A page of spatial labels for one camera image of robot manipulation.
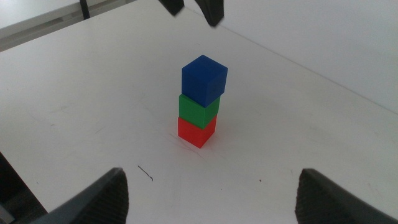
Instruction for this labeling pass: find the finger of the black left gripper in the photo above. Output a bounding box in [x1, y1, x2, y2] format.
[194, 0, 224, 27]
[158, 0, 185, 16]

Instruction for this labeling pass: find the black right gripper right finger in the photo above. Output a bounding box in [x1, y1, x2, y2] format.
[294, 168, 398, 224]

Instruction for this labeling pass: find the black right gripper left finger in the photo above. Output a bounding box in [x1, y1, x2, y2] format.
[29, 167, 130, 224]

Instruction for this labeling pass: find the blue cube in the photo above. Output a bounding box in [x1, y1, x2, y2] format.
[181, 54, 229, 108]

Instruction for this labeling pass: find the green cube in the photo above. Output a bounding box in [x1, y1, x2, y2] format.
[178, 94, 221, 130]

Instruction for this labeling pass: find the red cube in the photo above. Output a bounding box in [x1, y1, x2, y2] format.
[177, 114, 218, 149]

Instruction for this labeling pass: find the black stand pole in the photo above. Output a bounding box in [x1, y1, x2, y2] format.
[79, 0, 91, 21]

